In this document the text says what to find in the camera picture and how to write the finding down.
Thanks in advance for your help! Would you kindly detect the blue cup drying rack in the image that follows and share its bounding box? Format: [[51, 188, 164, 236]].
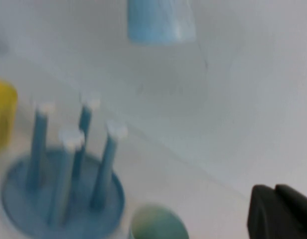
[[0, 92, 126, 239]]

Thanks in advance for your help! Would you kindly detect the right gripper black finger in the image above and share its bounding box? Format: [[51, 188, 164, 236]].
[[247, 183, 307, 239]]

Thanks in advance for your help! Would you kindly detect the light blue plastic cup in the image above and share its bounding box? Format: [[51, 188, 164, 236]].
[[127, 0, 197, 46]]

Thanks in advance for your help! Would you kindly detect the green plastic cup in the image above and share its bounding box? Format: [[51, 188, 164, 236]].
[[128, 203, 190, 239]]

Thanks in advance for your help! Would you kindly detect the yellow plastic cup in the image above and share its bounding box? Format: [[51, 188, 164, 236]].
[[0, 78, 19, 150]]

